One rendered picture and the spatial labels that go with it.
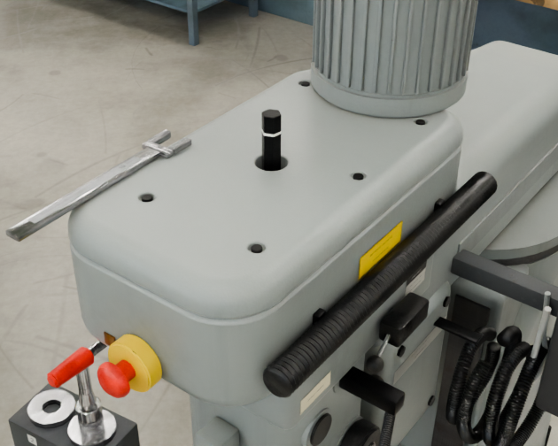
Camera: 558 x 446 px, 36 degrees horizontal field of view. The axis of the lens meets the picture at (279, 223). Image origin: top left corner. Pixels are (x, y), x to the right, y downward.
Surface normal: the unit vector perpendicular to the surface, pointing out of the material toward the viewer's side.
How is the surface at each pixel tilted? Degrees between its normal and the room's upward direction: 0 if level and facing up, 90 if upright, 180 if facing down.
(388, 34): 90
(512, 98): 0
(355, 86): 90
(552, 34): 90
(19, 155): 0
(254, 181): 0
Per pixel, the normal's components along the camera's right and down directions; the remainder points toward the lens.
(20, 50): 0.00, -0.82
